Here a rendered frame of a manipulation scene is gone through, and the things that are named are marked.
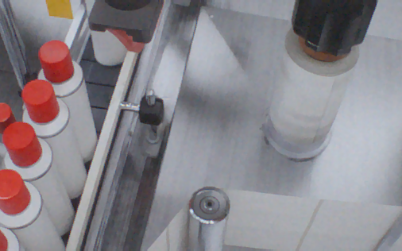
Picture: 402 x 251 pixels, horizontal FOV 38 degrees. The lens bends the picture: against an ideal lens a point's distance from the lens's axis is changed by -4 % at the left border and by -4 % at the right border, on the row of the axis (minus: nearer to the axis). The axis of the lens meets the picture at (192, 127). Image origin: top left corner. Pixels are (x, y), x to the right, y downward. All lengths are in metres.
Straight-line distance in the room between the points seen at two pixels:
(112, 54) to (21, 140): 0.30
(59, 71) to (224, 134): 0.27
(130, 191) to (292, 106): 0.26
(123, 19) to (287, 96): 0.21
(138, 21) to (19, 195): 0.21
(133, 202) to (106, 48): 0.21
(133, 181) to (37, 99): 0.27
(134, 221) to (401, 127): 0.39
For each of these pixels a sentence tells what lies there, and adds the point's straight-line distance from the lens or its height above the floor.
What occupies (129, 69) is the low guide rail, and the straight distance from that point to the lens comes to 0.83.
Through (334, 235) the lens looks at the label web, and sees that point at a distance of 0.66.
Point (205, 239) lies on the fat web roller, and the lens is 0.58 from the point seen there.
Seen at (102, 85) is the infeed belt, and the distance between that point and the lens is 0.86.
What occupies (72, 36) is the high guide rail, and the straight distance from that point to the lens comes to 0.81.
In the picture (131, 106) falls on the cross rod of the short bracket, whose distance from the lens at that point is 0.80.
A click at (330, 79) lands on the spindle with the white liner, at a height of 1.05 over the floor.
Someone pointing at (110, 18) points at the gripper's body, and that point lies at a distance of 0.63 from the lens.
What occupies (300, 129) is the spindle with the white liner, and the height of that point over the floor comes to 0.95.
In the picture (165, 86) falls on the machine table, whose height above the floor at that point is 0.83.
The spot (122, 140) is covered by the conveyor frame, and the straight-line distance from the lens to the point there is 0.81.
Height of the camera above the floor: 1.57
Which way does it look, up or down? 58 degrees down
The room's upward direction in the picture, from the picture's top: 2 degrees clockwise
